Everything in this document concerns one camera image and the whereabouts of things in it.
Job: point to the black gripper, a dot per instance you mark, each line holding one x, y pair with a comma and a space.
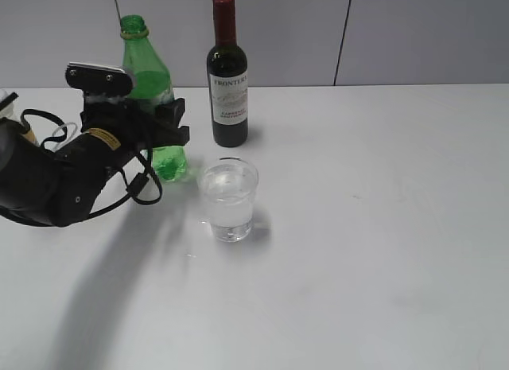
126, 129

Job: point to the green sprite bottle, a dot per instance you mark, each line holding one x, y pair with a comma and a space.
153, 88

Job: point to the transparent plastic cup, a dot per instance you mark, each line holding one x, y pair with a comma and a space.
227, 188

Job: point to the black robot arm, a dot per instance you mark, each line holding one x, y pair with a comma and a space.
44, 188

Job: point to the dark red wine bottle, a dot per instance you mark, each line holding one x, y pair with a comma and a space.
227, 79

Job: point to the orange juice bottle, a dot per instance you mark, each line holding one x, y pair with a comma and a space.
7, 113

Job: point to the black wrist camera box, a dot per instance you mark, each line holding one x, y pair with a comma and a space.
97, 79

